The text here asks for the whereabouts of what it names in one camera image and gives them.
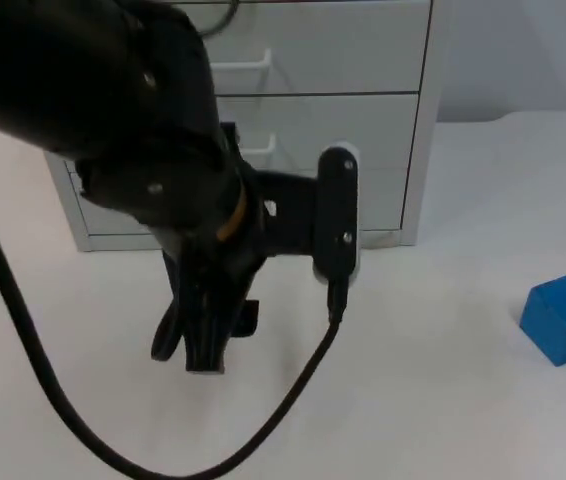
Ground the small grey chest of drawers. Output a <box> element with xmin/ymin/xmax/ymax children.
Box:
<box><xmin>45</xmin><ymin>0</ymin><xmax>450</xmax><ymax>252</ymax></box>

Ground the blue cube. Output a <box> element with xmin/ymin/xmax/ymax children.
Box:
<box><xmin>518</xmin><ymin>271</ymin><xmax>566</xmax><ymax>367</ymax></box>

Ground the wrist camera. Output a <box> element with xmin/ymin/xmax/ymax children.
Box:
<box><xmin>311</xmin><ymin>141</ymin><xmax>363</xmax><ymax>287</ymax></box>

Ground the black cable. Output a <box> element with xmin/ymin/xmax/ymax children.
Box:
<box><xmin>0</xmin><ymin>168</ymin><xmax>350</xmax><ymax>480</ymax></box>
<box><xmin>201</xmin><ymin>0</ymin><xmax>240</xmax><ymax>37</ymax></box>

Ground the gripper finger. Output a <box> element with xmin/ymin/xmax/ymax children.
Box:
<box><xmin>181</xmin><ymin>292</ymin><xmax>229</xmax><ymax>375</ymax></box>
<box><xmin>149</xmin><ymin>295</ymin><xmax>187</xmax><ymax>363</ymax></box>

